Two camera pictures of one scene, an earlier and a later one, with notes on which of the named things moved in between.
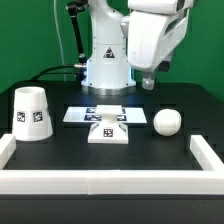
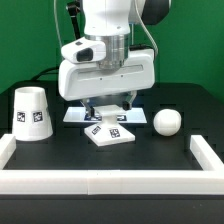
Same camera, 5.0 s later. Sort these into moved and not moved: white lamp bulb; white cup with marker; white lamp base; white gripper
Moved: white gripper
Not moved: white lamp base; white cup with marker; white lamp bulb
